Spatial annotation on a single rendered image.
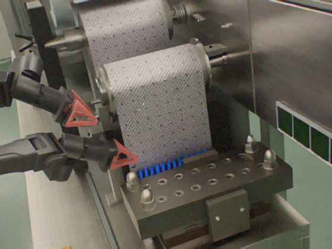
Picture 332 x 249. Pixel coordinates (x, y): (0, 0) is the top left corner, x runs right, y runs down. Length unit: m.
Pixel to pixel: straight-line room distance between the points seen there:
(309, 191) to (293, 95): 1.88
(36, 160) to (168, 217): 0.32
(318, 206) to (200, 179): 1.66
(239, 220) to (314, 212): 1.58
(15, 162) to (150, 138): 0.35
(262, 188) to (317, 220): 1.51
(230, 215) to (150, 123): 0.30
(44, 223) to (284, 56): 0.79
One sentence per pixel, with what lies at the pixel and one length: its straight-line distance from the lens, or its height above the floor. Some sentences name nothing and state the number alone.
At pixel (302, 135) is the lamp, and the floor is 1.18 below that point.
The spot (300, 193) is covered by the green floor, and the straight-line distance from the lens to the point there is 2.80.
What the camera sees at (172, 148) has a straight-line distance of 1.19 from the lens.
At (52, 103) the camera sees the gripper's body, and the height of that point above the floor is 1.27.
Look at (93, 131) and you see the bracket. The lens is 1.20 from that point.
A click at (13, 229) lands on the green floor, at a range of 3.00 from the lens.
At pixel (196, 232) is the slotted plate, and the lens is 1.11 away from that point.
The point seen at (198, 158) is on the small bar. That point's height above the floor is 1.05.
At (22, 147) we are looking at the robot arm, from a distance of 1.03.
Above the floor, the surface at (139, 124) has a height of 1.16.
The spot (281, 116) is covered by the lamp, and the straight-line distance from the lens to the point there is 1.01.
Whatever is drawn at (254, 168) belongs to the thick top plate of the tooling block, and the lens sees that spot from 1.13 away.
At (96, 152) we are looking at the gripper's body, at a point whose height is 1.13.
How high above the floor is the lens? 1.64
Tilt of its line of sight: 26 degrees down
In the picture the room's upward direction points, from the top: 10 degrees counter-clockwise
